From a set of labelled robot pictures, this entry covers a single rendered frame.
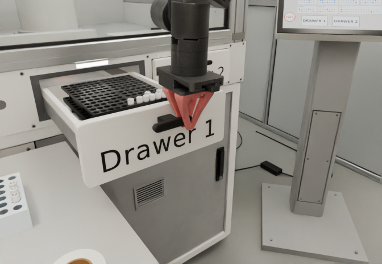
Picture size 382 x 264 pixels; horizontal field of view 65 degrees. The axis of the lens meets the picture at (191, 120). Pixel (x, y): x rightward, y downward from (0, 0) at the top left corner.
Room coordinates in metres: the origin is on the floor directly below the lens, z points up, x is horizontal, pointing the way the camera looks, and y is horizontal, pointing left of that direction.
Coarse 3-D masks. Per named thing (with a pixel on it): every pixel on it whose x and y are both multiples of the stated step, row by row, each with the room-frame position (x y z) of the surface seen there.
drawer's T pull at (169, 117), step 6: (168, 114) 0.48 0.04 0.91; (162, 120) 0.45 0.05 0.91; (168, 120) 0.45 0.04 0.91; (174, 120) 0.45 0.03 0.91; (180, 120) 0.45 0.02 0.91; (156, 126) 0.43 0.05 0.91; (162, 126) 0.43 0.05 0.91; (168, 126) 0.44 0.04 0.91; (174, 126) 0.45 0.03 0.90; (156, 132) 0.43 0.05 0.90
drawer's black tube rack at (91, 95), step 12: (72, 84) 0.69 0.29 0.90; (84, 84) 0.69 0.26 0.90; (96, 84) 0.69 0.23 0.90; (108, 84) 0.69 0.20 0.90; (120, 84) 0.69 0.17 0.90; (132, 84) 0.69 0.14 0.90; (144, 84) 0.69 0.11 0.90; (72, 96) 0.61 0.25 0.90; (84, 96) 0.61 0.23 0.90; (96, 96) 0.61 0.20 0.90; (108, 96) 0.61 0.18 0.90; (120, 96) 0.61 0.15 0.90; (132, 96) 0.61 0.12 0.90; (72, 108) 0.62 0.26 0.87; (84, 108) 0.55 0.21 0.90; (96, 108) 0.53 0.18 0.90
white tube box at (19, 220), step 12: (0, 180) 0.45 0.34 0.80; (12, 180) 0.44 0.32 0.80; (0, 192) 0.42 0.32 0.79; (24, 192) 0.44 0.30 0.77; (0, 204) 0.38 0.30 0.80; (12, 204) 0.38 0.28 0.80; (24, 204) 0.38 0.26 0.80; (0, 216) 0.35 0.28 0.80; (12, 216) 0.36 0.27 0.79; (24, 216) 0.37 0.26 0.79; (0, 228) 0.35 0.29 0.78; (12, 228) 0.35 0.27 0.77; (24, 228) 0.36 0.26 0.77
